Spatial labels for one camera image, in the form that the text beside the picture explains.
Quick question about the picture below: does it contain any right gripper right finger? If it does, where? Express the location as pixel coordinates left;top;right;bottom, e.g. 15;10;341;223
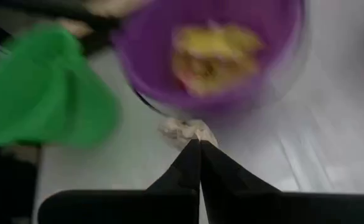
200;140;364;224

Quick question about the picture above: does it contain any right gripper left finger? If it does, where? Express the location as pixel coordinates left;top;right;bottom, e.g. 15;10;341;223
38;139;201;224

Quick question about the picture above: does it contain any beige candy packet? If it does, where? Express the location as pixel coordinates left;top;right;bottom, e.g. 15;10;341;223
157;117;219;151

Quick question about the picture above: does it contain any yellow red candy packet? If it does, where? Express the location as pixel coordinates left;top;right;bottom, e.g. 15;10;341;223
171;52;259;98

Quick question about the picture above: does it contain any green plastic bucket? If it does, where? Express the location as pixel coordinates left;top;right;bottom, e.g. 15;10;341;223
0;22;123;149

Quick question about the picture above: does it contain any purple plastic bucket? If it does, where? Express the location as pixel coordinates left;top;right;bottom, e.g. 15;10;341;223
110;0;309;127

